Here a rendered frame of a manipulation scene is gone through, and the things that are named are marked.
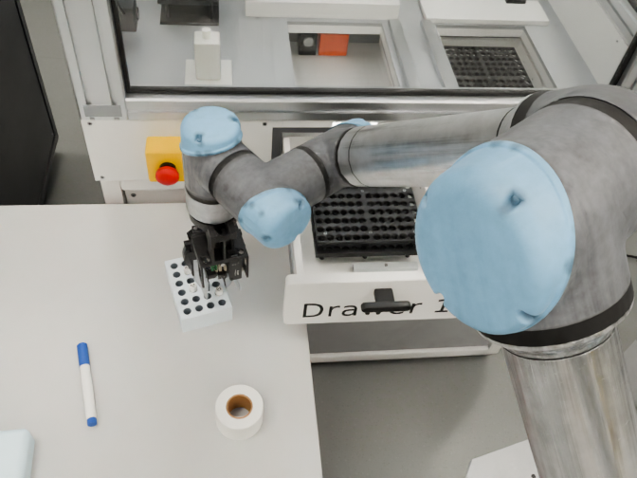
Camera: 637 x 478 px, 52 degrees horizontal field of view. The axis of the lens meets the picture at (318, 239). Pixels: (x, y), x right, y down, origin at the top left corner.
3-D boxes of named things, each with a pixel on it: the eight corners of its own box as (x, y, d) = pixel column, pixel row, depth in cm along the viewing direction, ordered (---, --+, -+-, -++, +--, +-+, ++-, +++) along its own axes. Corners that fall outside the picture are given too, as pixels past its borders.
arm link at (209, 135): (205, 155, 75) (163, 115, 78) (209, 217, 83) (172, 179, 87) (259, 128, 78) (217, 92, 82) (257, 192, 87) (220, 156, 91)
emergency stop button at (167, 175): (179, 188, 113) (177, 171, 110) (155, 188, 113) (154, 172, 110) (180, 175, 115) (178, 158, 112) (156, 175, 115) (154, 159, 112)
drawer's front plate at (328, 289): (461, 318, 106) (480, 278, 97) (282, 324, 102) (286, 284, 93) (458, 308, 107) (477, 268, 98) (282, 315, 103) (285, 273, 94)
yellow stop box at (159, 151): (190, 185, 116) (187, 155, 111) (148, 185, 115) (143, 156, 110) (191, 165, 119) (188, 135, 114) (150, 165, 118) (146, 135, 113)
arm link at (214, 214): (178, 171, 88) (237, 159, 90) (181, 193, 92) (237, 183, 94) (191, 210, 84) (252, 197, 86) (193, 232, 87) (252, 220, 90)
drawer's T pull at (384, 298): (410, 311, 96) (412, 306, 95) (360, 313, 95) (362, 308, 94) (406, 291, 98) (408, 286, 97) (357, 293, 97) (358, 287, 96)
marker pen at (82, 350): (99, 425, 95) (97, 420, 94) (87, 428, 94) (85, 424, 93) (88, 345, 103) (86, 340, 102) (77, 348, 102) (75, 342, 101)
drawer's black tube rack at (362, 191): (417, 264, 110) (426, 239, 105) (314, 266, 107) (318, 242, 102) (394, 171, 124) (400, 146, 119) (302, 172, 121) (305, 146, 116)
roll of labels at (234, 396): (272, 413, 98) (273, 401, 95) (243, 450, 94) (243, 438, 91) (235, 388, 100) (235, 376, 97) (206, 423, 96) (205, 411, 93)
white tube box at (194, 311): (232, 320, 108) (232, 306, 105) (182, 333, 106) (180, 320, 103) (213, 263, 115) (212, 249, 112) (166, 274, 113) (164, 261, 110)
